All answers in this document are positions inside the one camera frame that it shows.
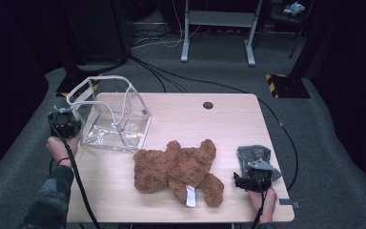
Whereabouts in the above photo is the black cabinet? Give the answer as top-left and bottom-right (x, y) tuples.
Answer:
(60, 0), (130, 65)

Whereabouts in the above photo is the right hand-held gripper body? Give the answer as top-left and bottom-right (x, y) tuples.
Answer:
(243, 158), (275, 193)

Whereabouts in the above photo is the tangle of black cables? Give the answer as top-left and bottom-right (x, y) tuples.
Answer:
(130, 28), (185, 46)

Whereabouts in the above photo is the blue and white packet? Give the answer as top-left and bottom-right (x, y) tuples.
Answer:
(282, 1), (306, 17)

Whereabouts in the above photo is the person's right hand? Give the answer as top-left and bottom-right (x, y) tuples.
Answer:
(247, 189), (278, 223)

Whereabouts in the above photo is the grey tape strip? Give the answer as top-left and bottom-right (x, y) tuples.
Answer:
(277, 198), (301, 209)

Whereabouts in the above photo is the dark side table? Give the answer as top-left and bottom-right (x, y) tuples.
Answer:
(266, 0), (311, 60)

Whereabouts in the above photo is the person's left hand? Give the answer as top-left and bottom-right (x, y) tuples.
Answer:
(46, 133), (81, 166)

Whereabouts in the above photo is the pair of black floor cables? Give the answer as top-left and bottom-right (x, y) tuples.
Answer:
(128, 55), (189, 94)

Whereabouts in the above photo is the hand-held gripper cable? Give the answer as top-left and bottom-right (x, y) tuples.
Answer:
(251, 177), (267, 229)
(48, 118), (103, 229)

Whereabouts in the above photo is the white metal desk frame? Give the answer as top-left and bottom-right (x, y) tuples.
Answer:
(180, 0), (264, 67)

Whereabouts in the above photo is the clear plastic bag white trim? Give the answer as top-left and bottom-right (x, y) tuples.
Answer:
(66, 74), (153, 153)

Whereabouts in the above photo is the right hand-held gripper cable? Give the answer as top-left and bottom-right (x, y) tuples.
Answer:
(251, 177), (267, 229)

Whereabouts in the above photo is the left hand-held gripper cable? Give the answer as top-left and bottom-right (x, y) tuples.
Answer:
(48, 118), (103, 229)

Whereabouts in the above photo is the black yellow-striped stand base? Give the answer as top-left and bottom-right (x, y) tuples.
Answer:
(265, 73), (312, 99)
(55, 65), (102, 97)

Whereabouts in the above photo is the white floor cable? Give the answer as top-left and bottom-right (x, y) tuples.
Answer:
(130, 0), (201, 51)

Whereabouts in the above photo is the long black floor cable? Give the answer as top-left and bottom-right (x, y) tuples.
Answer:
(128, 55), (299, 192)

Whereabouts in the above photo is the grey fluffy cloth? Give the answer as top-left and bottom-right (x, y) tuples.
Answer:
(236, 144), (282, 182)

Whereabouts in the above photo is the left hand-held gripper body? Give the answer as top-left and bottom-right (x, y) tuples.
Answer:
(47, 106), (82, 139)

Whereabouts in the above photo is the brown teddy bear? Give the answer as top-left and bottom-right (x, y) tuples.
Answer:
(132, 138), (225, 208)

